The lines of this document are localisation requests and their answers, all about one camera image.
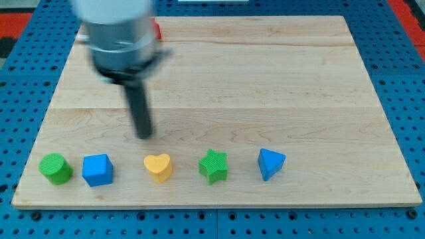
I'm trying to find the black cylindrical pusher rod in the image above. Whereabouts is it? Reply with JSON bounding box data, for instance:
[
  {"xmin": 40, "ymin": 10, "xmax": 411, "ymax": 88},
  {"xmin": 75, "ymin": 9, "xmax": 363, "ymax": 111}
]
[{"xmin": 124, "ymin": 82, "xmax": 153, "ymax": 139}]

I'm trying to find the blue cube block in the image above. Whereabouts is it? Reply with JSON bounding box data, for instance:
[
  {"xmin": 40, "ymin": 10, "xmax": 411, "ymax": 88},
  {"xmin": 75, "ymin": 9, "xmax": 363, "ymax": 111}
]
[{"xmin": 82, "ymin": 154, "xmax": 114, "ymax": 187}]

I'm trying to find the green star block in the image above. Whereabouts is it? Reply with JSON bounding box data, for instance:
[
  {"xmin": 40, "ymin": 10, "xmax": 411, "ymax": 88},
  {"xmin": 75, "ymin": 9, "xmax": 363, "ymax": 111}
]
[{"xmin": 198, "ymin": 149, "xmax": 228, "ymax": 185}]

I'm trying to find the red block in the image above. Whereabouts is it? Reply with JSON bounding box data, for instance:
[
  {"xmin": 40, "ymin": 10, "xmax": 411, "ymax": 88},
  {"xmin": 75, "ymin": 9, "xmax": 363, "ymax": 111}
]
[{"xmin": 151, "ymin": 18, "xmax": 162, "ymax": 41}]

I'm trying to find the yellow heart block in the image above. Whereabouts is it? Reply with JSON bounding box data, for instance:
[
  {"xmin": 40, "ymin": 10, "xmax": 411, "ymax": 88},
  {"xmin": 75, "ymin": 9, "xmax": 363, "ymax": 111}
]
[{"xmin": 143, "ymin": 153, "xmax": 173, "ymax": 183}]

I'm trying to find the wooden board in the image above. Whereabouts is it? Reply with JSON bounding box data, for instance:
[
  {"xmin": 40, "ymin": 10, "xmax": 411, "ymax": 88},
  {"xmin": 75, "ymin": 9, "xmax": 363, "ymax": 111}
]
[{"xmin": 12, "ymin": 16, "xmax": 422, "ymax": 210}]

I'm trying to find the blue triangle block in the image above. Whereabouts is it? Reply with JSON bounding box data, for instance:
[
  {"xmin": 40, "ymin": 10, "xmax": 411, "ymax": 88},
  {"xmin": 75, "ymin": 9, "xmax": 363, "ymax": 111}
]
[{"xmin": 258, "ymin": 148, "xmax": 286, "ymax": 181}]

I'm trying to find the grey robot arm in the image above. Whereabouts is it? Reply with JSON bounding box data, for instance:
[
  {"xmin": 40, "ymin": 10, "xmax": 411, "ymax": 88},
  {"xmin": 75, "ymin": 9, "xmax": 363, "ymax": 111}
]
[{"xmin": 71, "ymin": 0, "xmax": 171, "ymax": 86}]

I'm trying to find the green cylinder block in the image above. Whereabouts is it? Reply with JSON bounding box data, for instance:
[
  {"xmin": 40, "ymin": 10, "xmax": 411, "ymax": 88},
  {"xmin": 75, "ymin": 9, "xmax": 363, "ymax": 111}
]
[{"xmin": 39, "ymin": 153, "xmax": 73, "ymax": 185}]

